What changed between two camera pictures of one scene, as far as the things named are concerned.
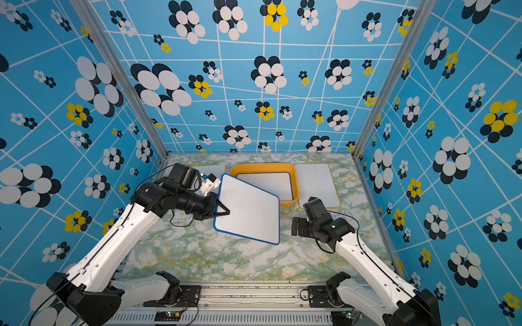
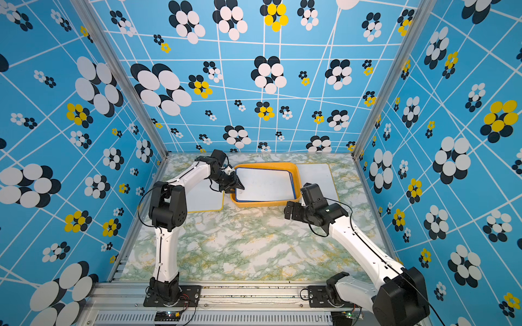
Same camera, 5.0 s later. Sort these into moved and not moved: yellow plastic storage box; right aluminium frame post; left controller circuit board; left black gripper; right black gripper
Moved: left black gripper; right black gripper
Not moved: left controller circuit board; yellow plastic storage box; right aluminium frame post
